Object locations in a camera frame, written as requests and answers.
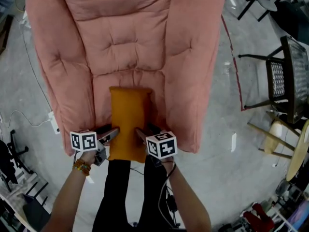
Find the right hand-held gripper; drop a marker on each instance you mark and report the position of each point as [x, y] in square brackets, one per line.
[161, 145]

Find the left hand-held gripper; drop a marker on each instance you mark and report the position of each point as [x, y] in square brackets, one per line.
[83, 140]

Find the orange cushion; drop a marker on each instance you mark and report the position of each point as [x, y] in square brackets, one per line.
[128, 115]

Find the pink padded seat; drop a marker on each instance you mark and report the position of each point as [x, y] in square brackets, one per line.
[125, 37]

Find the person's right forearm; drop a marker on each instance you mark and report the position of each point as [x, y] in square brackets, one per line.
[188, 199]

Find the person's left forearm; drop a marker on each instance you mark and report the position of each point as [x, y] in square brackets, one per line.
[70, 197]

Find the black chair with patterned cushion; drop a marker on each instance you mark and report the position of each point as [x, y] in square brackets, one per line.
[293, 81]

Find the white power strip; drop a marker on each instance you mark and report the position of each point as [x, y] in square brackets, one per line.
[54, 122]

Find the person's black trouser legs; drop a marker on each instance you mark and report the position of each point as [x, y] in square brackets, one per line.
[113, 197]

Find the white paper slip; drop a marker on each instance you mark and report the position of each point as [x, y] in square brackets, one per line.
[233, 142]

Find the black office chair base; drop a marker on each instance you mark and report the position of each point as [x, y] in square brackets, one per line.
[17, 153]

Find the black metal rack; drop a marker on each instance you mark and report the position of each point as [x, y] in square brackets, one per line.
[36, 202]

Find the beige wooden stool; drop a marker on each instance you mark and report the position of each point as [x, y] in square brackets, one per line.
[274, 134]

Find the red fabric item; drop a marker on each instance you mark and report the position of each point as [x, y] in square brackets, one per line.
[259, 216]

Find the round wooden table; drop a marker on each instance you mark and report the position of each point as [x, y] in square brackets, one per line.
[299, 153]

